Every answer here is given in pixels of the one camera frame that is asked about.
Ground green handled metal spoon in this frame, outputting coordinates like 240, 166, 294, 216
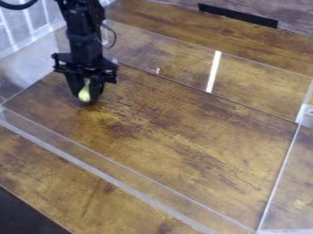
78, 79, 91, 102

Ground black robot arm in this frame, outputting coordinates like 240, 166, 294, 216
51, 0, 119, 103

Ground black cable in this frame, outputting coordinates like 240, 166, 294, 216
0, 0, 119, 49

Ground black strip on table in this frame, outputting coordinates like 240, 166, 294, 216
198, 3, 278, 28

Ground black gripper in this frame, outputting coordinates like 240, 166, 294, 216
51, 31, 119, 102

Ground clear acrylic enclosure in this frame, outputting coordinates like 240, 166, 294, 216
0, 24, 313, 234

